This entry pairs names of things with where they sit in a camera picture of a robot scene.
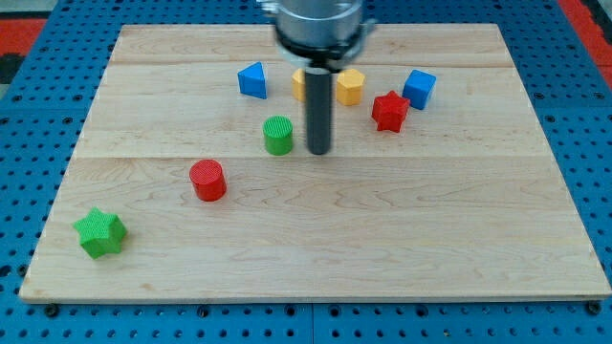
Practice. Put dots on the green star block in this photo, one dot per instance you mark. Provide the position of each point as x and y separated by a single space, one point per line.
100 233

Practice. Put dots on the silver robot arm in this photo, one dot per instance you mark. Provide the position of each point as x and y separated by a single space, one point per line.
321 37

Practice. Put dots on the red star block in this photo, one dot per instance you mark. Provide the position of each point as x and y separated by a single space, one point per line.
390 111

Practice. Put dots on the blue cube block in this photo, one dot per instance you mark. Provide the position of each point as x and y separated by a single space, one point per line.
418 88

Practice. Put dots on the yellow block behind rod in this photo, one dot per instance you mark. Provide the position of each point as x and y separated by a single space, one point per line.
298 85

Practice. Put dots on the blue triangle block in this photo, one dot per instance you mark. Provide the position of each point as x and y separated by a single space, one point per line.
252 81

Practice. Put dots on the green cylinder block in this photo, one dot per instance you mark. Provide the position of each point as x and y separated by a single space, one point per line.
278 135

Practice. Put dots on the red cylinder block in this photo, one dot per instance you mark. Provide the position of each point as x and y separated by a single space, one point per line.
208 180

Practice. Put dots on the yellow hexagon block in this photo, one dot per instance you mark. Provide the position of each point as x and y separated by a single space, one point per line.
350 85

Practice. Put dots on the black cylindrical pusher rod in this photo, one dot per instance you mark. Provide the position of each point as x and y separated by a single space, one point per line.
318 111

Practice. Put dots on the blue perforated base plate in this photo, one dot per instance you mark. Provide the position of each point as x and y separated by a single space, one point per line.
47 102

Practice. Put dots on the wooden board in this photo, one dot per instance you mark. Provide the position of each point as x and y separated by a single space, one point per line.
465 204

